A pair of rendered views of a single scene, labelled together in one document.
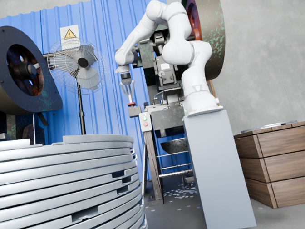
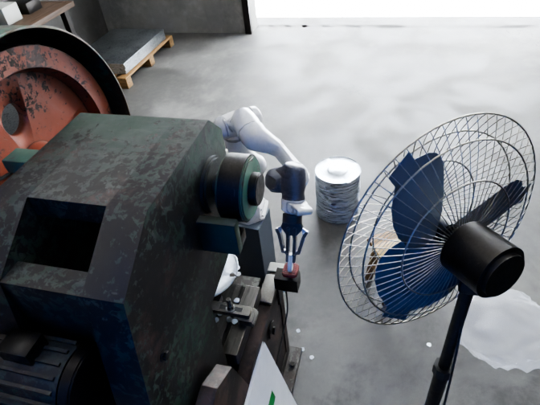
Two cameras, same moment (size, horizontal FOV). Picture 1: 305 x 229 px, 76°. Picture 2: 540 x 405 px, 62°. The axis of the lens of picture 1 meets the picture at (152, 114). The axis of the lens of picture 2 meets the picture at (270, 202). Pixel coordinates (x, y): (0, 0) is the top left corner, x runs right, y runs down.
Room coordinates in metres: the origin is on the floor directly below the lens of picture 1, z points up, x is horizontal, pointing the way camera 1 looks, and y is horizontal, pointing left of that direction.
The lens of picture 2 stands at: (2.60, 0.46, 2.09)
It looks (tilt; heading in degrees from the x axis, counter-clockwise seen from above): 40 degrees down; 198
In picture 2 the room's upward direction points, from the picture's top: 7 degrees counter-clockwise
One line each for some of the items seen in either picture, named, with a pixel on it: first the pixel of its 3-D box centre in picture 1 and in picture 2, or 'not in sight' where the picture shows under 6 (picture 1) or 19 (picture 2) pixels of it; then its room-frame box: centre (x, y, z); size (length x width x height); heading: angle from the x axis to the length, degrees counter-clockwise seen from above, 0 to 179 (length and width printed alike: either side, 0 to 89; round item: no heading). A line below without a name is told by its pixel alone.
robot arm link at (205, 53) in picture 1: (196, 64); not in sight; (0.91, -0.26, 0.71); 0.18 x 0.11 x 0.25; 105
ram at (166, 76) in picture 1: (165, 71); not in sight; (1.66, -0.19, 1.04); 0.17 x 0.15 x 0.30; 179
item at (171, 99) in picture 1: (173, 100); not in sight; (1.53, -0.18, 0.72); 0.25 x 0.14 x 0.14; 179
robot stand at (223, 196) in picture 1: (213, 166); (253, 244); (0.90, -0.22, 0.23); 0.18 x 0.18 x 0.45; 85
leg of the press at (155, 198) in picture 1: (149, 142); (257, 391); (1.85, 0.08, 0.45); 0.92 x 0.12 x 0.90; 179
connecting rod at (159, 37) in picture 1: (160, 50); not in sight; (1.70, -0.19, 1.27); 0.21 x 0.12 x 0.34; 179
